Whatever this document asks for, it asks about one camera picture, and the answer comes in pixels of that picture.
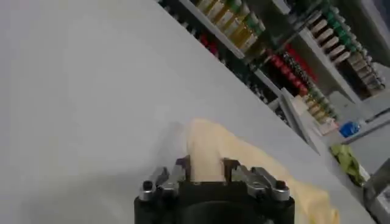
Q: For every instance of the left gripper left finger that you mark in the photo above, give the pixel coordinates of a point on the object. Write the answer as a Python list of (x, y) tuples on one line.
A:
[(170, 182)]

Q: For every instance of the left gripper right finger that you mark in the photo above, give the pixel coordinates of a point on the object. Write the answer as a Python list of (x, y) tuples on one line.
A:
[(259, 182)]

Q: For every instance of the pale yellow cloth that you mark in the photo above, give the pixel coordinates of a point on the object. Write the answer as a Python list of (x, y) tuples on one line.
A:
[(207, 146)]

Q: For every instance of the green crumpled bag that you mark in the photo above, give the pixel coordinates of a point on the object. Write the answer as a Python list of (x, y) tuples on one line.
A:
[(345, 158)]

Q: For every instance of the blue-label plastic bottle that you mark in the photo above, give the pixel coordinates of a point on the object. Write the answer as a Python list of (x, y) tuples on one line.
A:
[(348, 129)]

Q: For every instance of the white side table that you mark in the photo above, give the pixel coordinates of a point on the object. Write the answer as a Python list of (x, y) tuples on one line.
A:
[(373, 143)]

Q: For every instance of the black upright stand pole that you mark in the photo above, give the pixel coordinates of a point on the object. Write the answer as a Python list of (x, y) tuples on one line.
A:
[(275, 41)]

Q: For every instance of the shelf rack with drink bottles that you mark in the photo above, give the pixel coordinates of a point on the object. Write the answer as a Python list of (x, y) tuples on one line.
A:
[(237, 27)]

